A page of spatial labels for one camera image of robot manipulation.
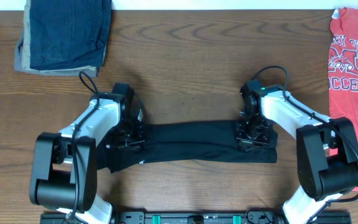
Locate black t-shirt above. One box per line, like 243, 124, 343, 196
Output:
97, 120, 278, 172

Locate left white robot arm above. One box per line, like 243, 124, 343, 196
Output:
29, 90, 144, 223

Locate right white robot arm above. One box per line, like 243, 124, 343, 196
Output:
235, 81, 358, 223

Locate folded khaki pants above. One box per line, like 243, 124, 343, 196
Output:
13, 0, 108, 78

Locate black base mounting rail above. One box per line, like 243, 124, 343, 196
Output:
40, 208, 352, 224

